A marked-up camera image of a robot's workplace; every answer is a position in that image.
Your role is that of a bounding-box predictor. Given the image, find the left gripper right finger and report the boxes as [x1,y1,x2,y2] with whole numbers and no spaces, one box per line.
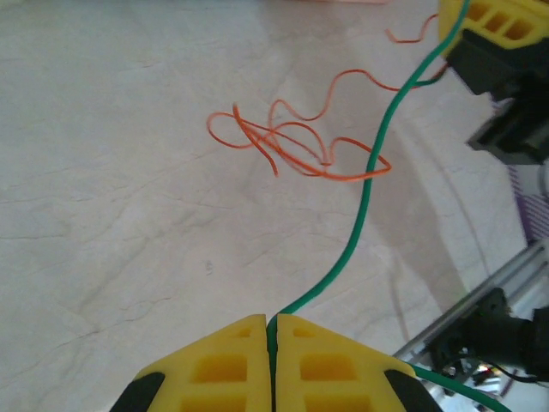
[273,312,442,412]

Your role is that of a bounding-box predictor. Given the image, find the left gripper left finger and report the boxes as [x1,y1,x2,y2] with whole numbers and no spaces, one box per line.
[110,313,273,412]

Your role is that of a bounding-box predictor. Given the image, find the green cable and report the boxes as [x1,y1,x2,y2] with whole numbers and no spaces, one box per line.
[265,0,514,412]

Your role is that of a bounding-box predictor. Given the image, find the orange cable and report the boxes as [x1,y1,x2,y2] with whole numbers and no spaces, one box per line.
[207,12,449,185]

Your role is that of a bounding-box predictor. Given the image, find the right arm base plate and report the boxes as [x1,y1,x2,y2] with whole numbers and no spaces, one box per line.
[428,287,507,387]

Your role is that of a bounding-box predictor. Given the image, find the aluminium mounting rail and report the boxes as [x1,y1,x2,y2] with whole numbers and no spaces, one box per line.
[392,239,549,412]

